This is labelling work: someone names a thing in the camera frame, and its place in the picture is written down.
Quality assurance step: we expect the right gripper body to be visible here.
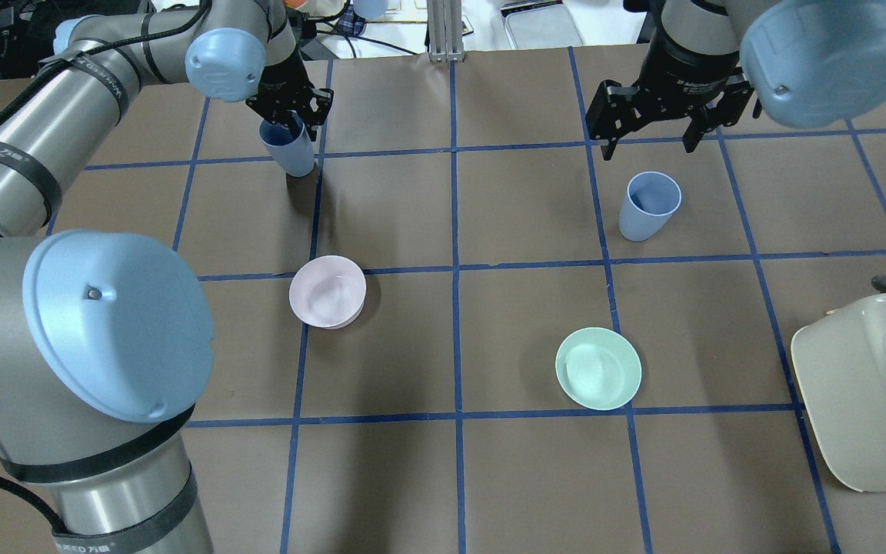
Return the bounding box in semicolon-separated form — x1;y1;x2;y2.
586;73;754;139

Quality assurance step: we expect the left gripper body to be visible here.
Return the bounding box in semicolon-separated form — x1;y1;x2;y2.
246;61;334;124

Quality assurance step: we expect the blue cup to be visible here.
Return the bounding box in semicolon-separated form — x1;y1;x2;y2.
618;171;682;242
258;119;315;178

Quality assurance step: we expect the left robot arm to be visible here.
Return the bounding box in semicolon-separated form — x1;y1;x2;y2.
0;1;333;553

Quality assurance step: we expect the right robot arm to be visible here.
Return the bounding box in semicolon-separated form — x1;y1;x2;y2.
585;1;886;160

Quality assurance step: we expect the kitchen scale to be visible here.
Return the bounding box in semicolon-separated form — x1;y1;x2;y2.
500;1;585;50

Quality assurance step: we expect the pink bowl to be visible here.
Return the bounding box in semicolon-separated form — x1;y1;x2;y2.
288;255;367;329

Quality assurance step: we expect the green bowl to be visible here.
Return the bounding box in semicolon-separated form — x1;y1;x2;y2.
555;327;643;411

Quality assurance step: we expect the cream toaster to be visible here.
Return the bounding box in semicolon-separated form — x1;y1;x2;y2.
790;275;886;493

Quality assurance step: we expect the aluminium frame post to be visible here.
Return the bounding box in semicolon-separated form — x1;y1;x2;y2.
426;0;465;63

